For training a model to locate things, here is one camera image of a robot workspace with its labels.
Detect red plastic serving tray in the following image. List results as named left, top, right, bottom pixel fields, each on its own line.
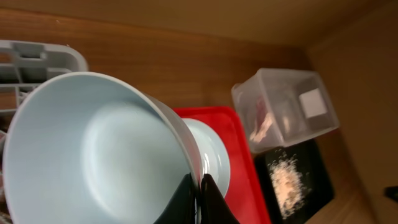
left=174, top=106, right=271, bottom=224

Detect red snack wrapper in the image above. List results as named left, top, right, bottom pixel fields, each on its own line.
left=254, top=96, right=267, bottom=132

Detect large light blue plate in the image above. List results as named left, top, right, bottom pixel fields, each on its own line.
left=183, top=118, right=231, bottom=197

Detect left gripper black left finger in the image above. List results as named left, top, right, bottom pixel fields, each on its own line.
left=154, top=174, right=196, bottom=224

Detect grey dishwasher rack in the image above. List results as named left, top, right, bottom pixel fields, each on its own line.
left=1, top=40, right=88, bottom=126

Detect rice and food scraps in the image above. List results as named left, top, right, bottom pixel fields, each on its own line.
left=268, top=152, right=307, bottom=220

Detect small light blue bowl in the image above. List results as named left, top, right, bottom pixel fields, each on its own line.
left=2, top=72, right=202, bottom=223

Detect clear plastic waste bin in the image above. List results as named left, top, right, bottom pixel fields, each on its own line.
left=231, top=68, right=340, bottom=153

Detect black waste tray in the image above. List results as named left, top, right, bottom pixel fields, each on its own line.
left=254, top=139, right=334, bottom=223

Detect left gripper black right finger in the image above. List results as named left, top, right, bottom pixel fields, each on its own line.
left=200, top=174, right=239, bottom=224

